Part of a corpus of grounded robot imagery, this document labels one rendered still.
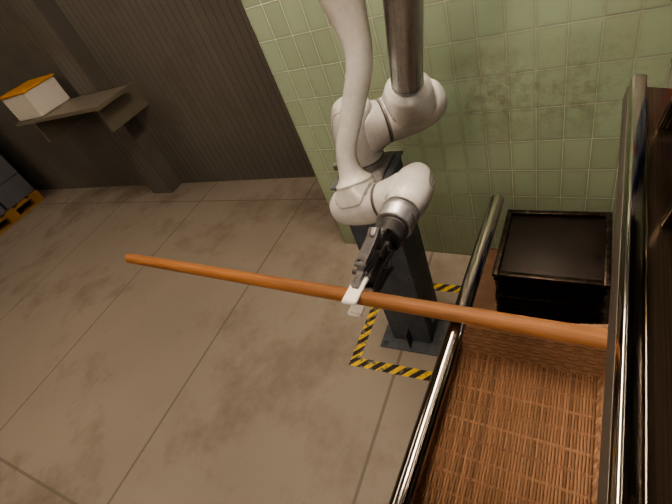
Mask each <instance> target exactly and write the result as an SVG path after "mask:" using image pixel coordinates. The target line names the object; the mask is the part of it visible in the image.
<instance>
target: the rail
mask: <svg viewBox="0 0 672 504"><path fill-rule="evenodd" d="M608 504H648V265H647V75H646V74H633V75H632V77H631V79H630V82H629V91H628V111H627V131H626V151H625V171H624V191H623V211H622V230H621V250H620V270H619V290H618V310H617V330H616V350H615V370H614V390H613V410H612V430H611V450H610V470H609V490H608Z"/></svg>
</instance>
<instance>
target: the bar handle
mask: <svg viewBox="0 0 672 504"><path fill-rule="evenodd" d="M658 129H667V130H671V129H672V97H671V98H670V99H669V101H668V103H667V106H666V108H665V110H664V112H663V114H662V116H661V118H660V120H659V122H658ZM660 224H661V227H663V228H669V229H672V202H671V204H670V205H669V207H668V209H667V210H666V212H665V214H664V215H663V217H662V219H661V220H660Z"/></svg>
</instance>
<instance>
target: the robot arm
mask: <svg viewBox="0 0 672 504"><path fill-rule="evenodd" d="M318 1H319V3H320V5H321V7H322V9H323V10H324V12H325V14H326V16H327V17H328V19H329V21H330V23H331V25H332V26H333V28H334V30H335V32H336V34H337V36H338V38H339V40H340V42H341V45H342V48H343V51H344V55H345V64H346V72H345V83H344V90H343V97H341V98H339V99H338V100H337V101H336V102H335V103H334V104H333V107H332V110H331V115H330V126H331V133H332V137H333V141H334V144H335V147H336V163H334V164H333V165H334V167H333V168H334V170H335V171H338V173H339V178H338V179H337V183H338V185H337V186H336V190H337V191H336V192H335V193H334V195H333V196H332V198H331V201H330V205H329V207H330V212H331V214H332V216H333V217H334V219H335V220H336V221H338V222H340V223H342V224H345V225H368V224H374V223H376V225H375V227H369V229H368V233H367V236H366V239H365V241H364V243H363V245H362V247H361V249H360V251H359V253H358V256H357V258H356V260H355V262H354V266H355V267H357V269H356V270H355V269H353V270H352V274H354V275H355V277H354V279H353V280H352V282H351V284H350V286H349V288H348V290H347V292H346V294H345V296H344V297H343V299H342V301H341V302H342V304H348V305H351V306H350V308H349V310H348V312H347V314H348V315H350V316H355V317H361V316H362V314H363V312H364V310H365V308H366V306H363V305H358V304H357V302H358V300H359V298H360V296H361V294H362V292H363V290H365V291H371V292H378V293H379V292H380V291H381V289H382V287H383V285H384V283H385V281H386V280H387V278H388V276H389V274H390V273H391V272H392V271H393V269H394V267H393V266H390V260H391V259H392V257H393V253H394V251H396V250H398V249H400V248H401V247H402V246H403V244H404V241H405V239H406V238H408V237H409V236H410V235H411V234H412V232H413V230H414V227H415V225H416V224H417V222H418V220H419V218H420V217H421V216H422V215H423V214H424V212H425V211H426V209H427V207H428V205H429V203H430V201H431V198H432V195H433V191H434V186H435V178H434V175H433V173H432V171H431V170H430V168H429V167H428V166H427V165H425V164H423V163H420V162H414V163H411V164H409V165H407V166H405V167H404V168H402V169H401V170H400V171H399V172H398V173H395V174H393V175H392V176H390V177H388V178H386V179H384V176H385V174H386V172H387V170H388V168H389V166H390V164H391V162H392V160H393V159H394V158H395V157H396V153H395V151H388V152H384V150H383V149H384V148H385V147H386V146H387V145H389V144H390V143H392V142H394V141H398V140H401V139H404V138H407V137H409V136H412V135H414V134H416V133H419V132H421V131H423V130H425V129H427V128H429V127H431V126H432V125H433V124H435V123H436V122H437V121H438V120H439V119H440V118H441V117H442V116H443V115H444V113H445V110H446V108H447V96H446V92H445V90H444V88H443V86H442V85H441V84H440V83H439V82H438V81H436V80H434V79H432V78H430V77H429V76H428V75H427V74H426V73H424V0H382V1H383V10H384V20H385V30H386V40H387V50H388V59H389V69H390V78H389V79H388V80H387V82H386V84H385V88H384V91H383V94H382V97H380V98H378V99H375V100H369V98H368V94H369V89H370V84H371V79H372V72H373V45H372V38H371V31H370V26H369V21H368V15H367V9H366V3H365V0H318ZM361 260H362V261H361ZM365 276H367V277H365Z"/></svg>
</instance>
